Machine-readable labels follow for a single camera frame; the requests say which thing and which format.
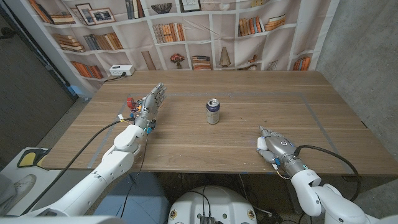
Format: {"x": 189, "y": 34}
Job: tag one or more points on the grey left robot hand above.
{"x": 149, "y": 104}

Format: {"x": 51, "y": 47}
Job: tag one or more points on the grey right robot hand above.
{"x": 281, "y": 146}

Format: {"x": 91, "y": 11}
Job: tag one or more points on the white airpods case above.
{"x": 262, "y": 143}

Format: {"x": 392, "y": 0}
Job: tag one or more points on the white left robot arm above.
{"x": 102, "y": 171}

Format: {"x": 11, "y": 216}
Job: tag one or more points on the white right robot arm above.
{"x": 329, "y": 199}

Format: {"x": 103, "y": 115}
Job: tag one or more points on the silver drink can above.
{"x": 213, "y": 113}

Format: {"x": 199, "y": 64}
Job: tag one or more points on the white power strip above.
{"x": 122, "y": 70}

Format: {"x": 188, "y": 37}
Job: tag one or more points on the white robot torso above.
{"x": 214, "y": 202}

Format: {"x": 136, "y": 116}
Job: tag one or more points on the printed bookshelf fabric backdrop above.
{"x": 217, "y": 34}

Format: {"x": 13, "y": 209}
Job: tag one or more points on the yellow and black floor sign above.
{"x": 29, "y": 158}

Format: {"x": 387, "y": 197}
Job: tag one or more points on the white sneaker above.
{"x": 23, "y": 186}

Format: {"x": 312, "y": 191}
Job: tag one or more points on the grey trouser leg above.
{"x": 5, "y": 186}

